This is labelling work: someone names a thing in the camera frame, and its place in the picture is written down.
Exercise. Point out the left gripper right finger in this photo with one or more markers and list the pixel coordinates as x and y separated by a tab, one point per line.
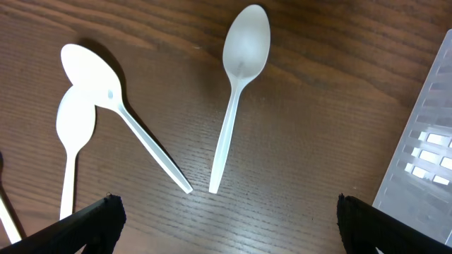
365	229

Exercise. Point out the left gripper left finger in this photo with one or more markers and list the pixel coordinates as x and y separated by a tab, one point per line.
94	229

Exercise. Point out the clear plastic basket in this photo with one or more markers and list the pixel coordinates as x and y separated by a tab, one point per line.
416	188

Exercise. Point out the white spoon far left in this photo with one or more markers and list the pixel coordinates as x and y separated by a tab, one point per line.
75	125

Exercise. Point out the translucent white spoon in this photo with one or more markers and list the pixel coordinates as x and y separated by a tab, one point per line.
244	56

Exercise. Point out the white utensil handle far left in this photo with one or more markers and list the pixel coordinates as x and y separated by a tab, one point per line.
9	224

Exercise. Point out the white spoon crossing handle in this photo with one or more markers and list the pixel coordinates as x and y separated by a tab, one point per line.
85	69

